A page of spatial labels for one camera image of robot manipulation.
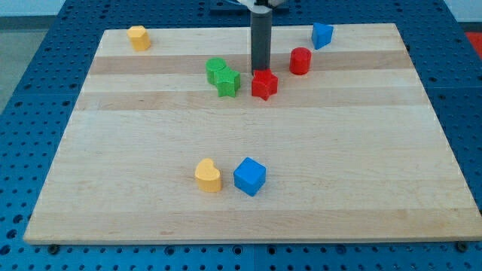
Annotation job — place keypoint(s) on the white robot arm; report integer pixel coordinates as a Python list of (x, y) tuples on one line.
[(264, 3)]

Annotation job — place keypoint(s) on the yellow hexagon block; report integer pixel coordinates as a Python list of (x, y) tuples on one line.
[(139, 39)]

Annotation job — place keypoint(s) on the red cylinder block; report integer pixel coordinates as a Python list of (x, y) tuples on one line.
[(300, 59)]

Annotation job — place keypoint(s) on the red star block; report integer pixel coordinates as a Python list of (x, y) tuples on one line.
[(264, 84)]

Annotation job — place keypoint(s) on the green cylinder block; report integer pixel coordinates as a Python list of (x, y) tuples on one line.
[(213, 65)]

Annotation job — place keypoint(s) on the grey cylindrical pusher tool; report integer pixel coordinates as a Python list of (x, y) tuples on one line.
[(261, 24)]

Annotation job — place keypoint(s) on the blue cube block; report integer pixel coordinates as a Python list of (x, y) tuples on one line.
[(249, 176)]

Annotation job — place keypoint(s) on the yellow heart block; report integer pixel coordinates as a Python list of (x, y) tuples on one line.
[(207, 176)]

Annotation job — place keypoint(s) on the green star block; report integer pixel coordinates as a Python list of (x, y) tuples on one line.
[(227, 82)]

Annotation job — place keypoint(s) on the blue triangle block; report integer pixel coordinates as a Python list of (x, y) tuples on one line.
[(321, 35)]

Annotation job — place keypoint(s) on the wooden board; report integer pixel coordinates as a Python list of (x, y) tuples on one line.
[(353, 149)]

